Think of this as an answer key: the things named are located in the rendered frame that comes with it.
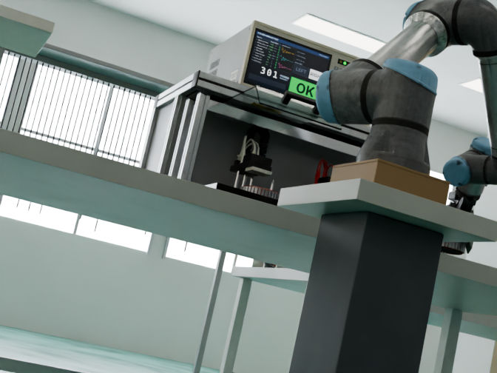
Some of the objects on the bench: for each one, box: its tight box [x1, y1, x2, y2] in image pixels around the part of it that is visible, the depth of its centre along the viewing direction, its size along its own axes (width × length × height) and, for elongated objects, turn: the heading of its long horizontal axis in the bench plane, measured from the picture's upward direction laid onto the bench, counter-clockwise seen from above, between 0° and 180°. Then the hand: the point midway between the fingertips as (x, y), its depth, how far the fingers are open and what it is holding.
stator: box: [240, 185, 280, 200], centre depth 236 cm, size 11×11×4 cm
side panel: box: [139, 95, 181, 174], centre depth 268 cm, size 28×3×32 cm, turn 75°
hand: (445, 246), depth 252 cm, fingers closed on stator, 13 cm apart
